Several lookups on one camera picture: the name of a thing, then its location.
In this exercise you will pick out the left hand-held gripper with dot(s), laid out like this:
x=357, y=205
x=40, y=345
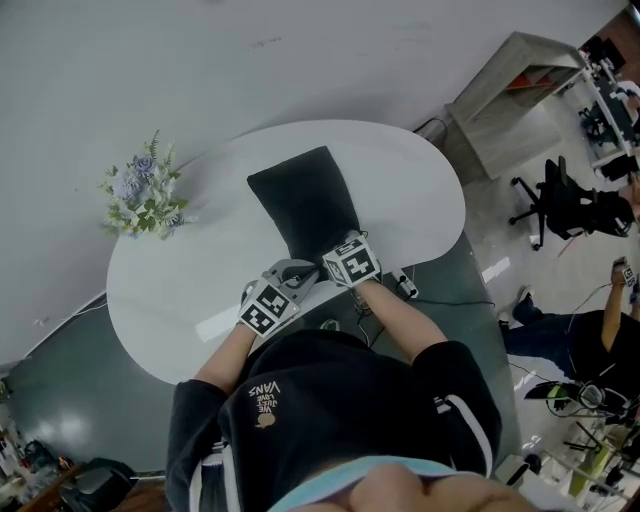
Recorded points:
x=270, y=307

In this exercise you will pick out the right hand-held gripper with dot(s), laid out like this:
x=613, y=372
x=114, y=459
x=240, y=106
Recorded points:
x=352, y=262

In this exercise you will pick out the black fabric pouch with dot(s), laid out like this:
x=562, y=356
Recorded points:
x=305, y=200

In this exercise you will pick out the person's left forearm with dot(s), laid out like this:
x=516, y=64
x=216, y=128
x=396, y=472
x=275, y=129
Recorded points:
x=227, y=357

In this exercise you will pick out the person's right forearm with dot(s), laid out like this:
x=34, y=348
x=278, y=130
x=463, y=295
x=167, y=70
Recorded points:
x=400, y=320

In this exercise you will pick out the white power strip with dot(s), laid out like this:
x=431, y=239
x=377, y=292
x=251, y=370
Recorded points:
x=405, y=284

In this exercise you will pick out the person's grey shoe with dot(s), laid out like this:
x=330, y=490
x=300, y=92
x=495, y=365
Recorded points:
x=330, y=324

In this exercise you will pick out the person's black shirt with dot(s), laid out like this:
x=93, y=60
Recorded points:
x=350, y=405

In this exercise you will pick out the blue and white flower bouquet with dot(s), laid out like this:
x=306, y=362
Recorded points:
x=142, y=192

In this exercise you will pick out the light blue face mask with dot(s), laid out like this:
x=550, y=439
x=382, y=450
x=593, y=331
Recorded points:
x=320, y=482

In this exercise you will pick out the black office chair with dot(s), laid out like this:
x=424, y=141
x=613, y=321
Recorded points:
x=565, y=200

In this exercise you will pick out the grey wooden shelf unit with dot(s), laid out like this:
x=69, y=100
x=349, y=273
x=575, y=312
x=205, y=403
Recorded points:
x=505, y=95

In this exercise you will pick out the person's chin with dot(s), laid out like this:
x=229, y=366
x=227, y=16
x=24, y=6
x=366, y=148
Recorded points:
x=400, y=490

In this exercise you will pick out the white handheld device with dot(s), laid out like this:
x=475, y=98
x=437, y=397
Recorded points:
x=512, y=470

